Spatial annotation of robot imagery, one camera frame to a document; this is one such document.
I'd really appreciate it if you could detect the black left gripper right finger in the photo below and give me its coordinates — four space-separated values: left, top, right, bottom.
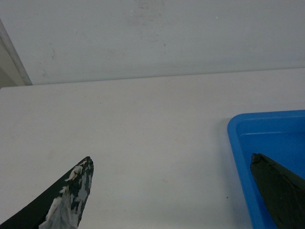
250 153 305 229

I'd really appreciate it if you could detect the blue plastic tray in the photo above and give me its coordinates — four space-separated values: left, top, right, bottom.
227 110 305 229

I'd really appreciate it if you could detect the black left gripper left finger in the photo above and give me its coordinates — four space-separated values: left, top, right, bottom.
0 156 94 229

